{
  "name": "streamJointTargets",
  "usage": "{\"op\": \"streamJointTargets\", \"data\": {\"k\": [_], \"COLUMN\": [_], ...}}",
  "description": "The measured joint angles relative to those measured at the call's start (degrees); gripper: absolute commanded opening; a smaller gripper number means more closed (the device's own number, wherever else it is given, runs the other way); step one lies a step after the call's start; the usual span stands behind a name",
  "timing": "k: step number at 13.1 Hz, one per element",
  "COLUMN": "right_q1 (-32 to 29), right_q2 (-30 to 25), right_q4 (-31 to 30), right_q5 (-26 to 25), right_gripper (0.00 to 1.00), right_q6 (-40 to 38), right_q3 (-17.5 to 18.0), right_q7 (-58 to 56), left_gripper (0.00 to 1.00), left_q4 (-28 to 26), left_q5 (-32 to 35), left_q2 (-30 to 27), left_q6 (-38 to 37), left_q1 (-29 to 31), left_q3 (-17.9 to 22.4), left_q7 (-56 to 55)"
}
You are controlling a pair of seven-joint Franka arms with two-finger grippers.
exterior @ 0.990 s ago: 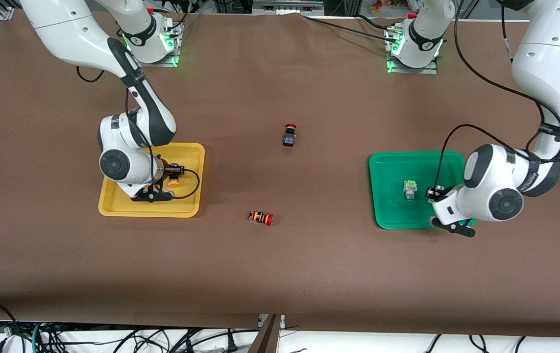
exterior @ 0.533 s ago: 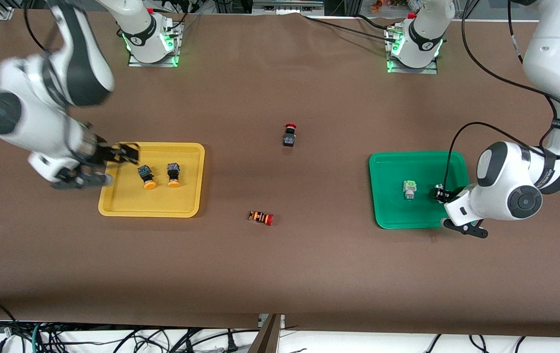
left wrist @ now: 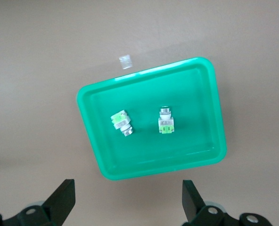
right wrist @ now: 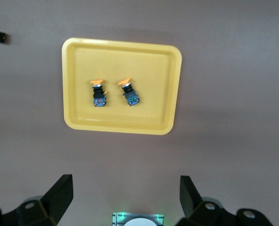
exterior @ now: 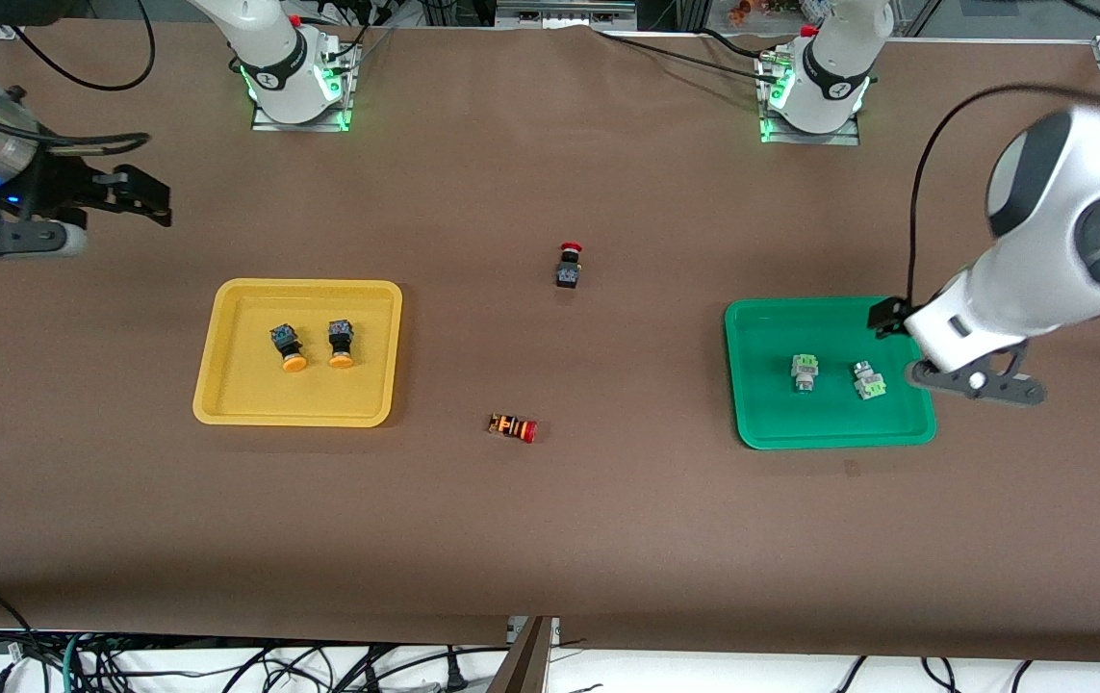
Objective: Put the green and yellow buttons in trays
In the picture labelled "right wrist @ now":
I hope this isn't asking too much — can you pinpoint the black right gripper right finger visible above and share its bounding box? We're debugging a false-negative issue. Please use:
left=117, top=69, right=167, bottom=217
left=177, top=175, right=238, bottom=226

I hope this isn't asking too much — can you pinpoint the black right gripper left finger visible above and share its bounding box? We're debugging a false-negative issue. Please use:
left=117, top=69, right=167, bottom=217
left=0, top=174, right=74, bottom=226

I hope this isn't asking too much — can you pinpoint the yellow button red-marked body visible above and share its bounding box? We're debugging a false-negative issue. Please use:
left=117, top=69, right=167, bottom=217
left=89, top=79, right=108, bottom=109

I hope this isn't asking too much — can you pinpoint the yellow button teal-marked body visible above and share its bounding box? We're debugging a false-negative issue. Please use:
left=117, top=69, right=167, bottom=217
left=117, top=78, right=141, bottom=108

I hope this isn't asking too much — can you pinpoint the brown table cover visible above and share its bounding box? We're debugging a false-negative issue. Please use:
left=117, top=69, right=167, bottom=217
left=0, top=0, right=279, bottom=226

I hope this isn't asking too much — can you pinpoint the yellow plastic tray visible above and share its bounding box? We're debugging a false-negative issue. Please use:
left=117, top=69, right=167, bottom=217
left=61, top=37, right=183, bottom=136

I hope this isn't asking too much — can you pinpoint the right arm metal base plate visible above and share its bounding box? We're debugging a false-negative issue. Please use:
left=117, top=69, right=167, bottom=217
left=112, top=211, right=165, bottom=226

